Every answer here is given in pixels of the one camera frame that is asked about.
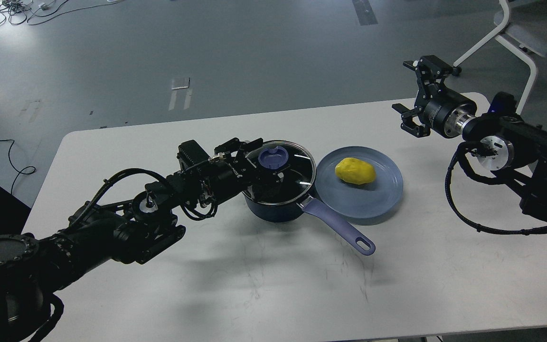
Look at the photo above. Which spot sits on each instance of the dark blue saucepan purple handle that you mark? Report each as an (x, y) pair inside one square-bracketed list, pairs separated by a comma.
[(311, 205)]

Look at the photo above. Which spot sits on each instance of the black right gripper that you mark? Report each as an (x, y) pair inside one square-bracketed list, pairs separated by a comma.
[(437, 107)]

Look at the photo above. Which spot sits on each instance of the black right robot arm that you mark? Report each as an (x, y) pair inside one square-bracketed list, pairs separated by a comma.
[(497, 148)]

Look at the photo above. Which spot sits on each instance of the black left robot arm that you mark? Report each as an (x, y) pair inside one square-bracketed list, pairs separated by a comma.
[(130, 220)]

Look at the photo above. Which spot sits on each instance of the white frame office chair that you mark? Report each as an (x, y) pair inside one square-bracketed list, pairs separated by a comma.
[(520, 28)]

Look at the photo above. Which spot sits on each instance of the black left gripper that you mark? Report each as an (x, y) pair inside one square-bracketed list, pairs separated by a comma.
[(229, 172)]

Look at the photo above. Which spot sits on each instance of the glass pot lid purple knob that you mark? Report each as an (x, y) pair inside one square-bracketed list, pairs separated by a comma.
[(297, 173)]

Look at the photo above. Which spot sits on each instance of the blue round plate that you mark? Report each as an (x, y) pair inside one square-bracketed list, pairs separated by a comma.
[(365, 204)]

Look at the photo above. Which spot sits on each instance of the yellow potato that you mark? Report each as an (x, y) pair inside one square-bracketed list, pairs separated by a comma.
[(355, 171)]

